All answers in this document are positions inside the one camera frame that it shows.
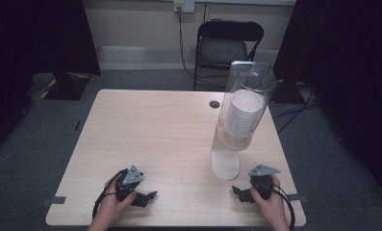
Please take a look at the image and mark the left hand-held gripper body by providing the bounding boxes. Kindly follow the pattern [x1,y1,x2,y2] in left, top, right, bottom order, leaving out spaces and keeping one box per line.
[115,165,145,203]

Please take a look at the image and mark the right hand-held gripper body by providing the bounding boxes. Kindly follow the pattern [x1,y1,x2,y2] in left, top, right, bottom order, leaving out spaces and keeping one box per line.
[247,164,282,201]

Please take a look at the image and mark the person's right hand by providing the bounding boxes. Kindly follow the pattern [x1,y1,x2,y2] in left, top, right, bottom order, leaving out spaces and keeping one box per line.
[249,174,289,227]

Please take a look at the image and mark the person's left hand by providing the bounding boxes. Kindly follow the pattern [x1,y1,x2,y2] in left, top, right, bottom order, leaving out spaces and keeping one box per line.
[96,174,139,225]

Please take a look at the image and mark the grey tape strip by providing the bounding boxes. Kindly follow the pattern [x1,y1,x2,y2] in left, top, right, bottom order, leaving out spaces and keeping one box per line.
[287,193,308,203]
[41,195,67,207]

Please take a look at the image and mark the clear tube cup dispenser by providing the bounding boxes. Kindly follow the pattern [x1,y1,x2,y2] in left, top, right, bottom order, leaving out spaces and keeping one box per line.
[210,60,278,181]

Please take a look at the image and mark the stack of white paper cups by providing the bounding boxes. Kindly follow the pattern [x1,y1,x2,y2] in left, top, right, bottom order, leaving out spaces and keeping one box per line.
[224,89,266,140]

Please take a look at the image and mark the black stand base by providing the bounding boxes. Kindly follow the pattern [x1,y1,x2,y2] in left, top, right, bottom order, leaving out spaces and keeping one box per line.
[43,72,91,101]

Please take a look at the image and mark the black folding chair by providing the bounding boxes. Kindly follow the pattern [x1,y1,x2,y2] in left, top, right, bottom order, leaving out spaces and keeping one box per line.
[192,18,266,92]

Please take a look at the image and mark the black curtain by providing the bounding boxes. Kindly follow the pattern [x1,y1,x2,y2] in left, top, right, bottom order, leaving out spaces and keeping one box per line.
[0,0,102,162]
[272,0,382,206]

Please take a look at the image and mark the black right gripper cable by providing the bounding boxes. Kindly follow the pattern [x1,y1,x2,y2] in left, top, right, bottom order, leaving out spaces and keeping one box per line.
[271,184,296,231]

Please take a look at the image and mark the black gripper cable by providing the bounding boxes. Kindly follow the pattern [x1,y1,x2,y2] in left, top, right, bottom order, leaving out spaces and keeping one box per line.
[91,168,129,220]
[271,184,296,231]

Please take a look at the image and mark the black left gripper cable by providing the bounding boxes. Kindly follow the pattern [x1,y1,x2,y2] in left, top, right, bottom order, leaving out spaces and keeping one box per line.
[91,168,129,220]

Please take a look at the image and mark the black floor cables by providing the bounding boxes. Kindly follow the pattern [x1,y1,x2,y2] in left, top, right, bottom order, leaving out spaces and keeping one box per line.
[269,81,319,134]

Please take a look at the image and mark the black wall socket cable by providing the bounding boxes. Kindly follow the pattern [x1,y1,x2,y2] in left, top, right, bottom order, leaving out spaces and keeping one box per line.
[177,7,196,79]

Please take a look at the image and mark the white wall socket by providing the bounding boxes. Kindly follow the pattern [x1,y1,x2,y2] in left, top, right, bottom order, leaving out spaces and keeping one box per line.
[173,0,196,14]

